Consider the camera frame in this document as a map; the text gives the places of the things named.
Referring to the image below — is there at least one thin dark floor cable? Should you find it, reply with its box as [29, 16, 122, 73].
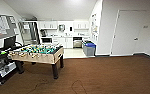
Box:
[24, 78, 89, 94]

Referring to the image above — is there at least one grey wall bulletin board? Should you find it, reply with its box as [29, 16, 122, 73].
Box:
[0, 13, 20, 41]

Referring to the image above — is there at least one white three-door wall cabinet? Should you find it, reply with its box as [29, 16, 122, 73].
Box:
[73, 20, 91, 30]

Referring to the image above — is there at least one dark coffee machine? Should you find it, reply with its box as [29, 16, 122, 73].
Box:
[40, 29, 47, 38]

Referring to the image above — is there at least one white drawer unit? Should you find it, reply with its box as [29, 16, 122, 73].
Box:
[51, 37, 61, 46]
[82, 35, 92, 43]

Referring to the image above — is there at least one white room door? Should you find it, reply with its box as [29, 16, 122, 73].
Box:
[110, 9, 149, 57]

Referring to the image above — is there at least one white two-door wall cabinet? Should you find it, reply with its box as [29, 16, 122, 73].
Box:
[39, 20, 59, 30]

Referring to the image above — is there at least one dark lidded waste bin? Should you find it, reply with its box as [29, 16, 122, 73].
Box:
[81, 39, 94, 54]

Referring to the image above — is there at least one wall poster board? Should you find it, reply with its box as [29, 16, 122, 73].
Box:
[90, 13, 101, 43]

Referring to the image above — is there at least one green foosball table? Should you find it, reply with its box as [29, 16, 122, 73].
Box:
[8, 43, 65, 81]

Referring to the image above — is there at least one built-in black microwave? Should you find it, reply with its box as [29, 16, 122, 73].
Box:
[41, 37, 53, 44]

